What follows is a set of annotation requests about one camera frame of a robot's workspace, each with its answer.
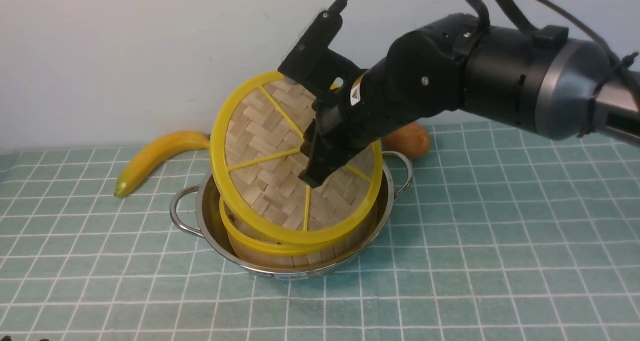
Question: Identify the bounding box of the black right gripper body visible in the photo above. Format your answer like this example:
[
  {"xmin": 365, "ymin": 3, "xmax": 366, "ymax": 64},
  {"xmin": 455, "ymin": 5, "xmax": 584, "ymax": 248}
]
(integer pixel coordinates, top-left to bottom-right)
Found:
[{"xmin": 313, "ymin": 66, "xmax": 401, "ymax": 154}]

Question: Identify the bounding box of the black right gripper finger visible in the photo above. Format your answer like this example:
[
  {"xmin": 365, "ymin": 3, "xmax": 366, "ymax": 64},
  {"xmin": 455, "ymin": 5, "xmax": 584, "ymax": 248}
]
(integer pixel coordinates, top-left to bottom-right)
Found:
[{"xmin": 298, "ymin": 131, "xmax": 361, "ymax": 189}]

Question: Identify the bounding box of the yellow rimmed woven steamer lid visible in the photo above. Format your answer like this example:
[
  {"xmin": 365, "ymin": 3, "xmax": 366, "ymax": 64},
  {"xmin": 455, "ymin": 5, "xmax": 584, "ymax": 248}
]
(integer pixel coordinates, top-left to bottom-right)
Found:
[{"xmin": 209, "ymin": 70, "xmax": 384, "ymax": 245}]

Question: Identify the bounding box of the yellow rimmed bamboo steamer basket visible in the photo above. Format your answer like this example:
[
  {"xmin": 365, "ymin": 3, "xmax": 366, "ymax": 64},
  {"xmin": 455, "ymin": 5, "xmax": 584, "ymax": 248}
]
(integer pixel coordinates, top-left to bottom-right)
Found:
[{"xmin": 218, "ymin": 200, "xmax": 378, "ymax": 270}]

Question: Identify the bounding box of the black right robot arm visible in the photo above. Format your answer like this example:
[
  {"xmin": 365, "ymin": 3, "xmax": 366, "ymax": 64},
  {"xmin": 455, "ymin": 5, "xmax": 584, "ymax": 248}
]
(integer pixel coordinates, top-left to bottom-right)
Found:
[{"xmin": 278, "ymin": 11, "xmax": 639, "ymax": 188}]

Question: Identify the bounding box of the stainless steel pot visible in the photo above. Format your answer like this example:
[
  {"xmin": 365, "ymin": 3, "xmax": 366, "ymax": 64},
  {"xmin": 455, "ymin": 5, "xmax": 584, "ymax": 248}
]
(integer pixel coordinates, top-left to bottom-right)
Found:
[{"xmin": 169, "ymin": 151, "xmax": 414, "ymax": 282}]

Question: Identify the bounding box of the brown potato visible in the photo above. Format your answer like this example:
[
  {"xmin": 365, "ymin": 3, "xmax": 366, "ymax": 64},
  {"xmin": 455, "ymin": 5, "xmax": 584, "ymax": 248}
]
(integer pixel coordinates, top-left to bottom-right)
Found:
[{"xmin": 381, "ymin": 122, "xmax": 431, "ymax": 160}]

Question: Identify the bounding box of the yellow banana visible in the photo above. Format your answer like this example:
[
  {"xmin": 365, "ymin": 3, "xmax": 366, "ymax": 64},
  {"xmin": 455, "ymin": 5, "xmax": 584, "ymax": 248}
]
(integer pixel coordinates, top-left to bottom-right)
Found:
[{"xmin": 113, "ymin": 131, "xmax": 210, "ymax": 198}]

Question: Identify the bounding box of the green checkered tablecloth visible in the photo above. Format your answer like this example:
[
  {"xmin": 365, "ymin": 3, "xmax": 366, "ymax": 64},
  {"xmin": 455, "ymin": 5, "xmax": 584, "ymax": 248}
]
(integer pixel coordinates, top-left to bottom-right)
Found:
[{"xmin": 0, "ymin": 122, "xmax": 640, "ymax": 341}]

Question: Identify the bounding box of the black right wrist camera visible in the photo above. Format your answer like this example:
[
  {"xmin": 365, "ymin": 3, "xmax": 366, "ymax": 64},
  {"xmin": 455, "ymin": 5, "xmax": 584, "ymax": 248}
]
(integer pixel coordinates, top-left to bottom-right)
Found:
[{"xmin": 277, "ymin": 9, "xmax": 363, "ymax": 99}]

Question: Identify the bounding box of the black right camera cable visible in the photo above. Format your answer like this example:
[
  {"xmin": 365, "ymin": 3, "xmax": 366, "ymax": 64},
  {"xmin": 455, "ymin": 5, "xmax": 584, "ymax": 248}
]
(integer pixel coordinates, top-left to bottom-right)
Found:
[{"xmin": 325, "ymin": 0, "xmax": 640, "ymax": 107}]

